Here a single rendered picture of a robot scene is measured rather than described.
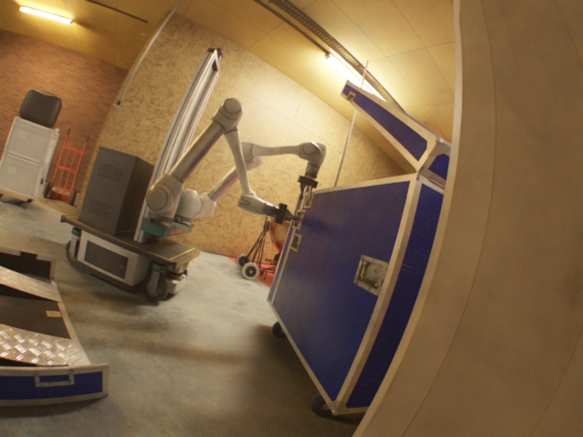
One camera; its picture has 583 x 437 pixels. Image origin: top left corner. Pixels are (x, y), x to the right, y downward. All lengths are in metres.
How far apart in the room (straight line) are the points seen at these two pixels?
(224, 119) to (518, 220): 1.34
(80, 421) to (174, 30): 4.22
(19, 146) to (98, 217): 1.99
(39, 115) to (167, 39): 2.04
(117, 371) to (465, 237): 1.07
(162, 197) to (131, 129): 2.43
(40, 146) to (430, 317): 3.48
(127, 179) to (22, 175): 2.04
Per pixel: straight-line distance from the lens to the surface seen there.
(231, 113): 1.39
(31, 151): 3.47
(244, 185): 1.70
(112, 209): 1.75
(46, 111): 3.54
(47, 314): 1.33
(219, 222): 3.89
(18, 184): 3.52
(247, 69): 4.35
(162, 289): 1.66
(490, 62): 0.36
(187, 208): 1.99
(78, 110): 7.04
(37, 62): 7.89
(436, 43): 3.42
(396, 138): 0.95
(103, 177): 1.82
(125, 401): 0.97
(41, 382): 0.86
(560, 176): 0.28
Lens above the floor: 0.69
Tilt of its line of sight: 3 degrees up
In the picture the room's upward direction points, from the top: 17 degrees clockwise
